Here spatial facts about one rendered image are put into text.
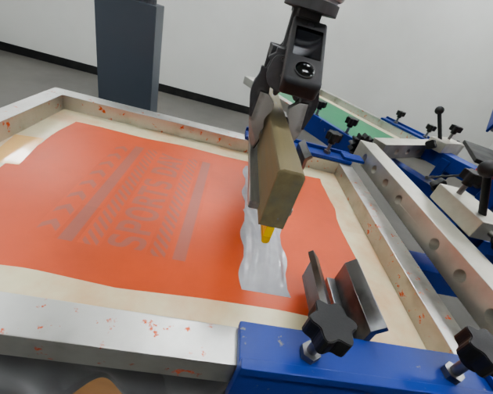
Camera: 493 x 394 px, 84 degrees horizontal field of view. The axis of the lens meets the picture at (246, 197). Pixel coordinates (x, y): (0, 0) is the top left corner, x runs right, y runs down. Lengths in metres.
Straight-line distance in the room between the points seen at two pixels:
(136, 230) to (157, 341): 0.19
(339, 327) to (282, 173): 0.15
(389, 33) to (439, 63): 0.88
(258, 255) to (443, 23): 4.65
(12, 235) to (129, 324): 0.22
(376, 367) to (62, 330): 0.30
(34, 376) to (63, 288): 0.26
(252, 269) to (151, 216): 0.18
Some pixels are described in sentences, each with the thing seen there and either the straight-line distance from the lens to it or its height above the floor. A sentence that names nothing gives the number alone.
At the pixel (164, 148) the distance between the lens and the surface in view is 0.67.
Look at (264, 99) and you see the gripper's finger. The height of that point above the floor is 1.16.
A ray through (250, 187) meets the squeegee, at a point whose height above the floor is 1.08.
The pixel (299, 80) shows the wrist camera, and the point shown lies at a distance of 0.34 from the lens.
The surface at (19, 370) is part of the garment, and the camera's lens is 0.61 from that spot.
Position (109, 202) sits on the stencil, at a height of 0.96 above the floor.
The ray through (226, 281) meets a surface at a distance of 0.39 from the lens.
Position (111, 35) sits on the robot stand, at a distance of 1.11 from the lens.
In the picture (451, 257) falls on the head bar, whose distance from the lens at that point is 0.55.
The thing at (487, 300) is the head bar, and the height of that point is 1.03.
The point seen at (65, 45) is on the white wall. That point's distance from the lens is 4.92.
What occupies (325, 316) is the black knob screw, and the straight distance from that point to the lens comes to 0.27.
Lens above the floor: 1.26
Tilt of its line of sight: 33 degrees down
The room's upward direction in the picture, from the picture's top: 17 degrees clockwise
